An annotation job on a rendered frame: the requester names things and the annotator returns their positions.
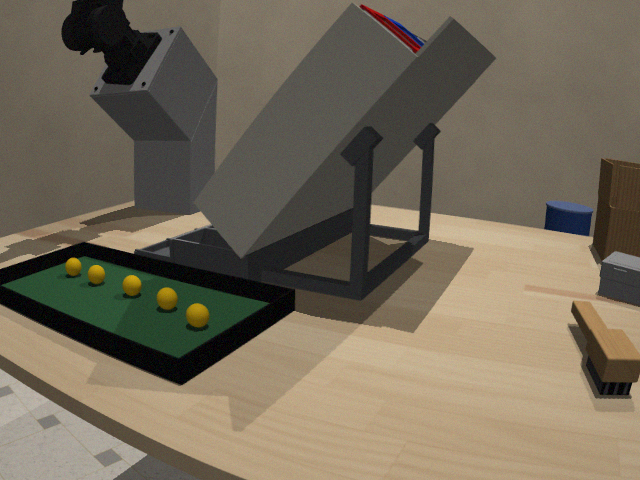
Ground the brown wire brush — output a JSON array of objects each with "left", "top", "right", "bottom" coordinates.
[{"left": 571, "top": 301, "right": 640, "bottom": 395}]

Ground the green tray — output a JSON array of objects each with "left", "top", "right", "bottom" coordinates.
[{"left": 0, "top": 242, "right": 295, "bottom": 385}]

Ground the blue square frame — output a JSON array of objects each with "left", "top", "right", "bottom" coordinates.
[{"left": 385, "top": 16, "right": 424, "bottom": 47}]

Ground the yellow marble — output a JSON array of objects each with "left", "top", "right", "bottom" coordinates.
[
  {"left": 186, "top": 303, "right": 209, "bottom": 327},
  {"left": 65, "top": 258, "right": 82, "bottom": 276},
  {"left": 122, "top": 275, "right": 142, "bottom": 296},
  {"left": 157, "top": 287, "right": 178, "bottom": 310},
  {"left": 88, "top": 265, "right": 105, "bottom": 284}
]

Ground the brown cardboard box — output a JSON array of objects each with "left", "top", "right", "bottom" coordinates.
[{"left": 593, "top": 158, "right": 640, "bottom": 261}]

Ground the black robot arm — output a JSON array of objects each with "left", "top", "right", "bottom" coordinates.
[{"left": 61, "top": 0, "right": 162, "bottom": 85}]

